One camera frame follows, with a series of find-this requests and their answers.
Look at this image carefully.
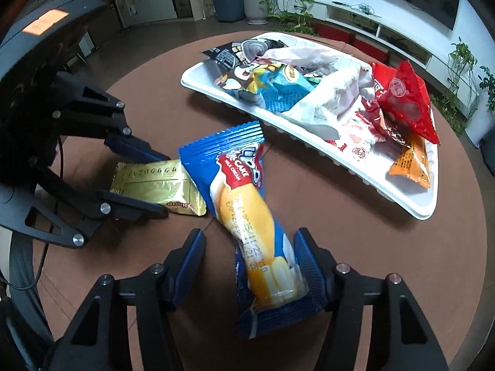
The right red storage box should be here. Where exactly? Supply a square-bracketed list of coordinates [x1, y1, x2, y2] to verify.
[352, 36, 389, 64]

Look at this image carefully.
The orange snack bar packet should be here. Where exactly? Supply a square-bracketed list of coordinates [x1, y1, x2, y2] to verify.
[389, 134, 431, 189]

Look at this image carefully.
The white tv console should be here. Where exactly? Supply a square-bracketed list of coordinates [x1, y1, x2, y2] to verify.
[285, 0, 483, 121]

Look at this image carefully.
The long white snack bag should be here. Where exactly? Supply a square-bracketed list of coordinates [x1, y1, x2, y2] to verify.
[280, 54, 373, 141]

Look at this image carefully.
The white plastic tray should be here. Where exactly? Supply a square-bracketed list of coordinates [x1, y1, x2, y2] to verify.
[179, 31, 441, 222]

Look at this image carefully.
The red snack bag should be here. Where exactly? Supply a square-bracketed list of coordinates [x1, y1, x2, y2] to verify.
[370, 60, 440, 144]

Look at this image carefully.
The red storage box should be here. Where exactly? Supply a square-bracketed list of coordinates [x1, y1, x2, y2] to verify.
[352, 36, 389, 64]
[315, 23, 353, 44]

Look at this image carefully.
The black white snack bag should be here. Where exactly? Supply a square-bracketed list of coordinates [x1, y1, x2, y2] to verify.
[202, 37, 287, 75]

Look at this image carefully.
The plant in white ribbed pot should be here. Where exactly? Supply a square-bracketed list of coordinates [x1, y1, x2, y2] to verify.
[244, 0, 269, 25]

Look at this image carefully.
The trailing pothos plant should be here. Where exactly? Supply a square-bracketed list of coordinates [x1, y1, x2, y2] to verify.
[429, 37, 479, 137]
[268, 0, 316, 35]

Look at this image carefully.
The blue cake snack packet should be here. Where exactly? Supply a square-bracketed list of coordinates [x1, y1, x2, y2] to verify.
[179, 122, 321, 338]

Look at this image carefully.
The gold snack packet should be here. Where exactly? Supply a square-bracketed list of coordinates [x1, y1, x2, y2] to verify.
[110, 160, 207, 217]

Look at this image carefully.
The pink candy bag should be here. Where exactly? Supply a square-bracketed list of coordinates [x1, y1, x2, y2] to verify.
[255, 47, 340, 76]

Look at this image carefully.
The red star candy packet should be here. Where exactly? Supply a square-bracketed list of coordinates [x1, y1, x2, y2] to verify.
[360, 97, 410, 148]

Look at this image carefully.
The trailing pothos plant left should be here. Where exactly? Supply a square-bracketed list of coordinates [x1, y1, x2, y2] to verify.
[268, 0, 316, 35]

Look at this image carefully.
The trailing pothos plant right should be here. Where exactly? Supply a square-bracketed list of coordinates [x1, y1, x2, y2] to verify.
[429, 37, 479, 137]

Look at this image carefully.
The red white small snack packet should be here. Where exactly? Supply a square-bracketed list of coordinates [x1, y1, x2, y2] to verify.
[327, 117, 386, 161]

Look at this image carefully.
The teal cartoon snack packet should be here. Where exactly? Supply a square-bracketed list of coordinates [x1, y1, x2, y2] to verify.
[239, 62, 316, 113]

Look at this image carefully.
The left red storage box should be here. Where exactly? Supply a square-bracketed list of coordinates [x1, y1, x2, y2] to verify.
[315, 23, 353, 44]

